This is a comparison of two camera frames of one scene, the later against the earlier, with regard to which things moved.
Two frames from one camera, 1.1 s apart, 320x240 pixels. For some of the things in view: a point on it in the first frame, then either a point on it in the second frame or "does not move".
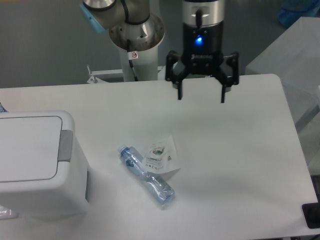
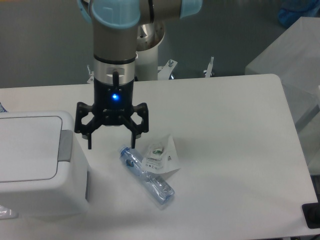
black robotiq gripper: [202, 45] → [114, 83]
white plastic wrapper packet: [162, 156] does not move
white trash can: [43, 172] does not move
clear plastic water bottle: [163, 193] does not move
